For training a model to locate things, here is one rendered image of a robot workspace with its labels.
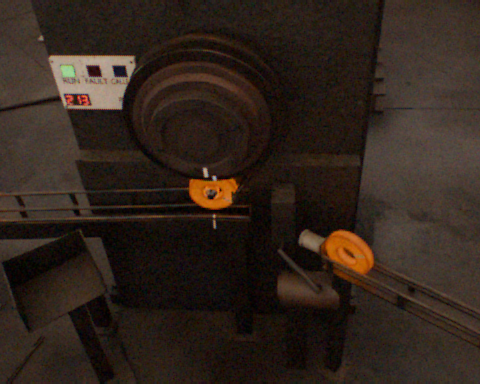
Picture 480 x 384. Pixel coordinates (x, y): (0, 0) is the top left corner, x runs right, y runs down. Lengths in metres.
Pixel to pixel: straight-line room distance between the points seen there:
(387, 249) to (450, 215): 0.40
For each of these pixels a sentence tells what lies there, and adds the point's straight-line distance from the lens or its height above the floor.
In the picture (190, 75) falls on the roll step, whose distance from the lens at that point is 1.54.
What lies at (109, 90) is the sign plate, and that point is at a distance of 1.82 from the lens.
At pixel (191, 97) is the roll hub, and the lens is 1.51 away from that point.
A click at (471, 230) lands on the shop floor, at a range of 2.97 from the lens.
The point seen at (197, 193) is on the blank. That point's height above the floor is 0.81.
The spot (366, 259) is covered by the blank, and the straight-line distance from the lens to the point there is 1.77.
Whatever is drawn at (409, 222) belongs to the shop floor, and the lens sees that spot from 2.93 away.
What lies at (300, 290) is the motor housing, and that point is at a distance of 1.96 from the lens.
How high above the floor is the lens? 2.10
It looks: 44 degrees down
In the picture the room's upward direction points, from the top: 4 degrees counter-clockwise
